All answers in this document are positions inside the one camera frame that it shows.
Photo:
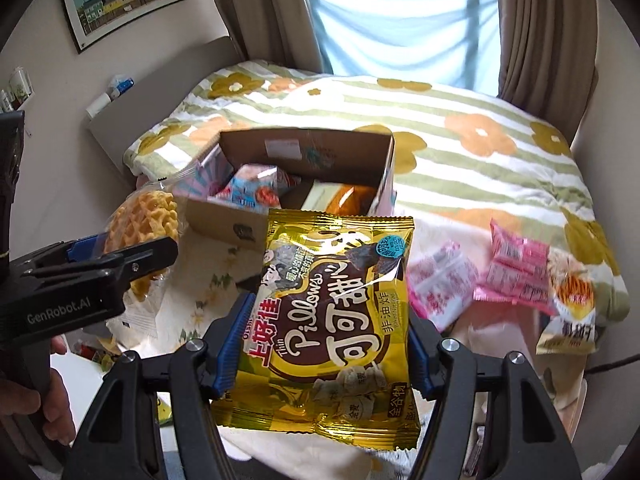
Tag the striped floral blanket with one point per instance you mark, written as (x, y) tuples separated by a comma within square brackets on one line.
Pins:
[(450, 125)]

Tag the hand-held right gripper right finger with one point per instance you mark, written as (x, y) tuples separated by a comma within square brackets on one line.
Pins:
[(417, 355)]

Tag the gold snack packet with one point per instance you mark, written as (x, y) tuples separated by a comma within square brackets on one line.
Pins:
[(325, 310)]

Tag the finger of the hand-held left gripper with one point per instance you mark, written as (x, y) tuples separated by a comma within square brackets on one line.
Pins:
[(87, 247), (150, 255)]

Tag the orange snack packet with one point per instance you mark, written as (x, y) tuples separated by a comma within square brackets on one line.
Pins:
[(350, 200)]

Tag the beige headboard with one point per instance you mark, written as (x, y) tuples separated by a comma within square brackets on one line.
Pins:
[(150, 95)]

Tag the person's left hand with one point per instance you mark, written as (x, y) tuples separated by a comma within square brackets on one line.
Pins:
[(50, 420)]

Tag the white paper roll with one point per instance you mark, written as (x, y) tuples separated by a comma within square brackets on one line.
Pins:
[(98, 105)]

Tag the beige curtain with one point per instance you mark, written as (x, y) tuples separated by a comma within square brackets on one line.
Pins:
[(540, 35), (260, 10)]

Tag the white and pink snack packet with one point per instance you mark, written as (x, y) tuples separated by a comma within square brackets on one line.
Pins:
[(440, 285)]

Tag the clear waffle cookie packet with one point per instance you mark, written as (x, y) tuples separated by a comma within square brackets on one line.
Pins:
[(145, 215)]

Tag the cardboard box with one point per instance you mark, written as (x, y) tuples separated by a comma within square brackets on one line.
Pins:
[(300, 155)]

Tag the light blue cloth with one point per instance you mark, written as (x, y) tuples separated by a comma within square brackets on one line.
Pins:
[(400, 35)]

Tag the white fries snack packet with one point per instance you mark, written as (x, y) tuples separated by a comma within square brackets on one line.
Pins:
[(570, 320)]

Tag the framed house picture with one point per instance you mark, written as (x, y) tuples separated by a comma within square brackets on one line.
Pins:
[(120, 0)]

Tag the pink and blue snack packet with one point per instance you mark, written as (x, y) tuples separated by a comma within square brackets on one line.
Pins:
[(250, 187)]

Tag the cream floral bed sheet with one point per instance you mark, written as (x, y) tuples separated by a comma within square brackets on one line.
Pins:
[(200, 300)]

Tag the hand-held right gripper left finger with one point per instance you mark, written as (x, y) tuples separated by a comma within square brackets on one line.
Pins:
[(232, 355)]

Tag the pale yellow snack packet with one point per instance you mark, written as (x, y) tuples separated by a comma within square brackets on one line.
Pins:
[(320, 195)]

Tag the white and green small box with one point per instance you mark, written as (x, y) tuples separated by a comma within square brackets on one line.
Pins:
[(21, 85)]

